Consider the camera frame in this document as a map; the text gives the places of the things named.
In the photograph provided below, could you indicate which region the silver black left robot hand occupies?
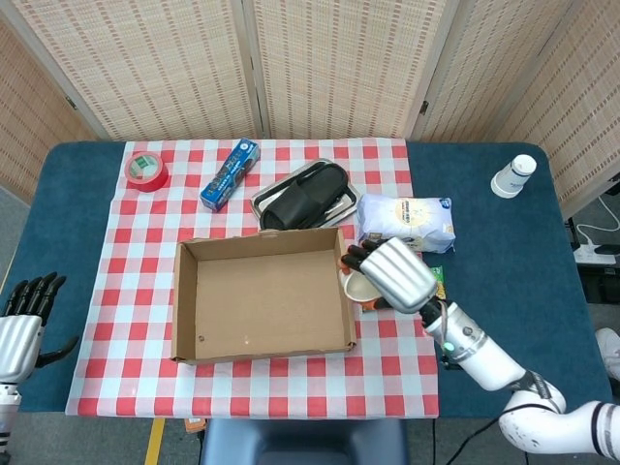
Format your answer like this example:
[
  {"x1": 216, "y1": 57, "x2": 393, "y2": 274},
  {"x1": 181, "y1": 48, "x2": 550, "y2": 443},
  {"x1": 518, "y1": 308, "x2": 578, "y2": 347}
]
[{"x1": 0, "y1": 272, "x2": 80, "y2": 384}]

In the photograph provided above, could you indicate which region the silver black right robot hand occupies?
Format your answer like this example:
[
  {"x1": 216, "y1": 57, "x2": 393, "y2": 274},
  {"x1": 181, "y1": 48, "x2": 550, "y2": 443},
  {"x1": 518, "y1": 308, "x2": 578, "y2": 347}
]
[{"x1": 338, "y1": 236, "x2": 440, "y2": 314}]

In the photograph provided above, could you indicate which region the white paper cup blue band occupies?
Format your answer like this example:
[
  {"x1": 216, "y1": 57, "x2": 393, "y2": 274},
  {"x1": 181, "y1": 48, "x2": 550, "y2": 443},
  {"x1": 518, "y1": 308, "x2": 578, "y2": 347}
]
[{"x1": 342, "y1": 269, "x2": 382, "y2": 304}]

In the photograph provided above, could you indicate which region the green orange snack bag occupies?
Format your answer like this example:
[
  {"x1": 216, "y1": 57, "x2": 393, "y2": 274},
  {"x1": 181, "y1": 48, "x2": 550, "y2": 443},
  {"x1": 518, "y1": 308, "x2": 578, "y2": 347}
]
[{"x1": 428, "y1": 264, "x2": 450, "y2": 299}]

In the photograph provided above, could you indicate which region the pale purple tissue pack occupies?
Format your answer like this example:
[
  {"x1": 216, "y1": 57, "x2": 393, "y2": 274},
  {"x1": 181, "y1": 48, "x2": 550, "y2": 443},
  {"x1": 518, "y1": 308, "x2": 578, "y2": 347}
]
[{"x1": 356, "y1": 193, "x2": 456, "y2": 254}]

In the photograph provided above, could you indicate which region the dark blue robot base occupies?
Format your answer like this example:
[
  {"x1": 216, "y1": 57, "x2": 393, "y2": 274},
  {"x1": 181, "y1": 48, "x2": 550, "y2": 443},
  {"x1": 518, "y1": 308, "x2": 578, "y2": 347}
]
[{"x1": 200, "y1": 417, "x2": 409, "y2": 465}]

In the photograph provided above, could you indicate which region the brown cardboard box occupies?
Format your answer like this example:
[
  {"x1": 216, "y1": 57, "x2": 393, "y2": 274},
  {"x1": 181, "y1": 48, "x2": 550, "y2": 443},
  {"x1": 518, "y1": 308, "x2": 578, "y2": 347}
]
[{"x1": 170, "y1": 226, "x2": 358, "y2": 365}]

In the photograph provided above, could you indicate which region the metal tray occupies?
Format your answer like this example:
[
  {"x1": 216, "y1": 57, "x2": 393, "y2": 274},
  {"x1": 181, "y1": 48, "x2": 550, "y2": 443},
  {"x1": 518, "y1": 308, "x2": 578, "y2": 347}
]
[{"x1": 250, "y1": 157, "x2": 360, "y2": 232}]

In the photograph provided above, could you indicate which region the red white checkered tablecloth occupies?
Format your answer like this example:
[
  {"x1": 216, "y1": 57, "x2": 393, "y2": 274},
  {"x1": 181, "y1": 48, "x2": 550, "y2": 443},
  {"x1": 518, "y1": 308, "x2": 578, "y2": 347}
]
[{"x1": 65, "y1": 138, "x2": 441, "y2": 420}]

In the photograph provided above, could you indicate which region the stack of white paper cups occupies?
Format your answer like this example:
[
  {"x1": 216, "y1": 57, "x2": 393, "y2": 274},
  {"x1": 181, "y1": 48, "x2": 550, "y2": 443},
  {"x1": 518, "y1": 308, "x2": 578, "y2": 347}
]
[{"x1": 490, "y1": 154, "x2": 538, "y2": 200}]

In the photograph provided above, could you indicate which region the long blue carton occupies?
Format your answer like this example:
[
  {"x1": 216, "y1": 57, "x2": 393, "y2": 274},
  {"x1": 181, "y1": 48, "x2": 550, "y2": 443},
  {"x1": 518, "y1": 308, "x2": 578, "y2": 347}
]
[{"x1": 200, "y1": 139, "x2": 262, "y2": 213}]

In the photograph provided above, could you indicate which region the white power strip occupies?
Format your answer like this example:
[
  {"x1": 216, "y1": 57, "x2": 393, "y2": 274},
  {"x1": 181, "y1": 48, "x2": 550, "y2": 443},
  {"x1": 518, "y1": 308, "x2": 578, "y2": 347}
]
[{"x1": 573, "y1": 244, "x2": 617, "y2": 266}]

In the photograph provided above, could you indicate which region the red tape roll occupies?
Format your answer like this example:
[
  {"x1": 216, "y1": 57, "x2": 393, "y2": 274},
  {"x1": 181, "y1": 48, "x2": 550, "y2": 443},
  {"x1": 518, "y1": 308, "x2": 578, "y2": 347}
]
[{"x1": 123, "y1": 150, "x2": 170, "y2": 194}]

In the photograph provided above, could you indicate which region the woven bamboo screen panel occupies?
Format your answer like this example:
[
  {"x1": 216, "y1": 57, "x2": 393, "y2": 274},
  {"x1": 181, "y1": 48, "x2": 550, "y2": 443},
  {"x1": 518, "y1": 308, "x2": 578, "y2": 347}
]
[
  {"x1": 0, "y1": 18, "x2": 96, "y2": 204},
  {"x1": 488, "y1": 0, "x2": 620, "y2": 219},
  {"x1": 240, "y1": 0, "x2": 451, "y2": 141},
  {"x1": 410, "y1": 0, "x2": 585, "y2": 144},
  {"x1": 0, "y1": 0, "x2": 266, "y2": 142}
]

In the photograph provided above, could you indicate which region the white shoe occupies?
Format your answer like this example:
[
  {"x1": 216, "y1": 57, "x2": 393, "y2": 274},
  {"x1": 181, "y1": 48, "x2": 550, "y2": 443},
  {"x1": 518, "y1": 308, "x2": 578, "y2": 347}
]
[{"x1": 595, "y1": 327, "x2": 620, "y2": 382}]

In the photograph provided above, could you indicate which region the black cable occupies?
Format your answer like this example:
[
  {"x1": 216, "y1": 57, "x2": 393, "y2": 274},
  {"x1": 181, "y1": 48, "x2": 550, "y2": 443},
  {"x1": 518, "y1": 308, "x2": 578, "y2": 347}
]
[{"x1": 433, "y1": 417, "x2": 505, "y2": 465}]

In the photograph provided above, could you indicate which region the white cable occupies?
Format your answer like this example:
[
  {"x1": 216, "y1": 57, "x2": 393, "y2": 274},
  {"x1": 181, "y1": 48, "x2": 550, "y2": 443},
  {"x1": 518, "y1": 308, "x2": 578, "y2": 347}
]
[{"x1": 564, "y1": 193, "x2": 620, "y2": 251}]

